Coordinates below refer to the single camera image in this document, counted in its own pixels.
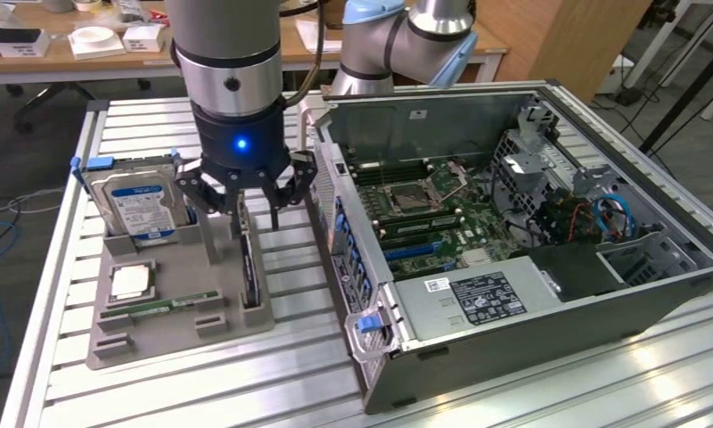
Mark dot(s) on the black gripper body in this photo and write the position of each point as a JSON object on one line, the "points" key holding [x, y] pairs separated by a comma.
{"points": [[237, 134]]}

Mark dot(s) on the black graphics card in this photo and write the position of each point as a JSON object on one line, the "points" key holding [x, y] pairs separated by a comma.
{"points": [[249, 267]]}

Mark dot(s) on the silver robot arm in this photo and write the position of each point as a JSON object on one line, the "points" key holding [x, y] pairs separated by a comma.
{"points": [[225, 35]]}

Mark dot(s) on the hard disk with blue caddy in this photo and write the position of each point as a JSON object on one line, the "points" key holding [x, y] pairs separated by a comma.
{"points": [[142, 209]]}

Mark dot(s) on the CPU socket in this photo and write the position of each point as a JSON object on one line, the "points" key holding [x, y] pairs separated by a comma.
{"points": [[409, 196]]}

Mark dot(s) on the silver CPU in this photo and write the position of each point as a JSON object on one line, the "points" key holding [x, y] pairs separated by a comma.
{"points": [[131, 283]]}

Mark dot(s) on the blue expansion slot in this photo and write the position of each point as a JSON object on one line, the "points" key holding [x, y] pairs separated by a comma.
{"points": [[413, 252]]}

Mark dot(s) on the white paper stack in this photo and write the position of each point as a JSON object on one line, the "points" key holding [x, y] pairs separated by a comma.
{"points": [[321, 40]]}

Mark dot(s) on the open metal socket cover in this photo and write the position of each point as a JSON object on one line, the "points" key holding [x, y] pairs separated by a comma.
{"points": [[451, 176]]}

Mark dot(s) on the green RAM stick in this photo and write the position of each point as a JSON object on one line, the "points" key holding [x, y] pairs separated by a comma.
{"points": [[166, 303]]}

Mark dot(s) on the white cardboard box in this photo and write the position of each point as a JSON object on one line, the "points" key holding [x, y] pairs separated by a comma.
{"points": [[142, 40]]}

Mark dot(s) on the wooden desk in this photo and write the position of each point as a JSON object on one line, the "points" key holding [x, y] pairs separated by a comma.
{"points": [[94, 67]]}

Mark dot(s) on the white square holder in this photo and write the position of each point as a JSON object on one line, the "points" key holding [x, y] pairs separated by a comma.
{"points": [[97, 42]]}

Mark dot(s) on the grey parts rack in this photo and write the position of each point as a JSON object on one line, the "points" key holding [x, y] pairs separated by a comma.
{"points": [[178, 330]]}

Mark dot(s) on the black office chair base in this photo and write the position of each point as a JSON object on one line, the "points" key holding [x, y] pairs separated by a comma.
{"points": [[41, 98]]}

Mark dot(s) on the silver chipset heatsink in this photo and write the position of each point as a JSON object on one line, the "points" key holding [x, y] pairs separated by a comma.
{"points": [[475, 257]]}

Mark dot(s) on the grey power supply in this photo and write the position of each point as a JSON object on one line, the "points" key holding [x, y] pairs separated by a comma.
{"points": [[439, 307]]}

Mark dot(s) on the metal drive cage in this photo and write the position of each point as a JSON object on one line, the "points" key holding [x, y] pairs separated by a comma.
{"points": [[529, 165]]}

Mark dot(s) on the white box with black top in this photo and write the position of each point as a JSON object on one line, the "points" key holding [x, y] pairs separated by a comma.
{"points": [[19, 44]]}

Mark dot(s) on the open black PC case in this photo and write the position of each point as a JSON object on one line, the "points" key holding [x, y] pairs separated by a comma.
{"points": [[510, 356]]}

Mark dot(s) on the grey disk bay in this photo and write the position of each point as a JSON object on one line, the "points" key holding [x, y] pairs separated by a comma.
{"points": [[647, 263]]}

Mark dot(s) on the black stand pole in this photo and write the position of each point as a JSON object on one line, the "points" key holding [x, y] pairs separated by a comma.
{"points": [[689, 98]]}

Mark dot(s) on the white table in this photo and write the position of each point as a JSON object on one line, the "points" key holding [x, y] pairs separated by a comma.
{"points": [[689, 27]]}

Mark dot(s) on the grey corner bracket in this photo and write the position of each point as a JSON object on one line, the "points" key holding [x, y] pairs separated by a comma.
{"points": [[309, 125]]}

